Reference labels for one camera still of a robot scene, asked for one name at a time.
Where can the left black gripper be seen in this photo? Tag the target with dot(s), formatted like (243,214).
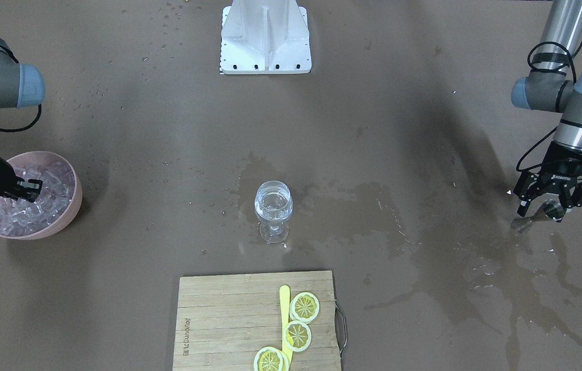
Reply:
(554,172)

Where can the steel double jigger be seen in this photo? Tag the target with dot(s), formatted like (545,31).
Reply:
(550,210)

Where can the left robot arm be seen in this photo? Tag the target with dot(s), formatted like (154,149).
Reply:
(553,85)

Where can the pink bowl of ice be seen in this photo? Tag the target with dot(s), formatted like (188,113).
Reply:
(57,204)

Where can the clear wine glass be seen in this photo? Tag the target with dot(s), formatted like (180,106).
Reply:
(273,207)

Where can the bamboo cutting board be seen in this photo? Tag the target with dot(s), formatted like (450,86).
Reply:
(223,320)

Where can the lemon slice far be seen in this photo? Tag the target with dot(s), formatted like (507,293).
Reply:
(304,307)

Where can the lemon slice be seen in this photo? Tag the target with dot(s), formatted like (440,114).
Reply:
(304,307)
(296,336)
(270,358)

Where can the yellow plastic stick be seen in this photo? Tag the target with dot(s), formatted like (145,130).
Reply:
(284,298)

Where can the lemon slice middle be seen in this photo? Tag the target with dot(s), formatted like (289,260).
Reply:
(296,336)

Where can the lemon slice near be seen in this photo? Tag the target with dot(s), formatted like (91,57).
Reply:
(270,358)

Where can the white camera post base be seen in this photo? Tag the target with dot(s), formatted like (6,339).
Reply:
(265,37)

